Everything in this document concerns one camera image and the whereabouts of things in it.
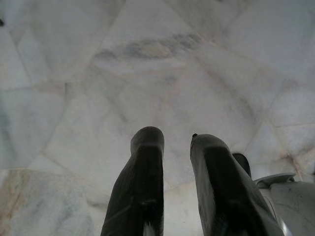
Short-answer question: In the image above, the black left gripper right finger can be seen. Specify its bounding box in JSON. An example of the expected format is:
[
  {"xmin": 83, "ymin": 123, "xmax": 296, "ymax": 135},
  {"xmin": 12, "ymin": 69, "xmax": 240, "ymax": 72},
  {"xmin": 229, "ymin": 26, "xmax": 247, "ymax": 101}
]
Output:
[{"xmin": 189, "ymin": 133, "xmax": 285, "ymax": 236}]

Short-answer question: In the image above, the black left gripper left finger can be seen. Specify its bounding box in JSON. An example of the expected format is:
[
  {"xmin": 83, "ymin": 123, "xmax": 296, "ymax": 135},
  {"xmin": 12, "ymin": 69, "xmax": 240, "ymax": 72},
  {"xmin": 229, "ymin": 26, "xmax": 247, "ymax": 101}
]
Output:
[{"xmin": 100, "ymin": 126, "xmax": 165, "ymax": 236}]

